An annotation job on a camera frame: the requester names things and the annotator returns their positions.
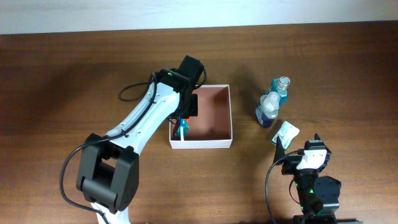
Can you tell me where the white green soap packet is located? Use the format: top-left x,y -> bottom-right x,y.
271,121 -> 300,150

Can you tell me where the red green toothpaste tube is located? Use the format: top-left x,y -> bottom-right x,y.
174,118 -> 190,139

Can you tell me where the blue white toothbrush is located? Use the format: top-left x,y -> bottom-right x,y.
179,118 -> 184,141

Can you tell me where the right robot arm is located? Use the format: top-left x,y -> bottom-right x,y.
265,134 -> 360,224

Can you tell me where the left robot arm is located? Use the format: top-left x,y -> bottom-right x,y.
76,55 -> 206,223

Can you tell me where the dark blue foam pump bottle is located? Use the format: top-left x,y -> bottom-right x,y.
255,91 -> 280,128

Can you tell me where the pink cardboard box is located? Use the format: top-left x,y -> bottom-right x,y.
169,84 -> 233,149

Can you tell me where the teal mouthwash bottle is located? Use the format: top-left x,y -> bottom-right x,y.
269,77 -> 290,106

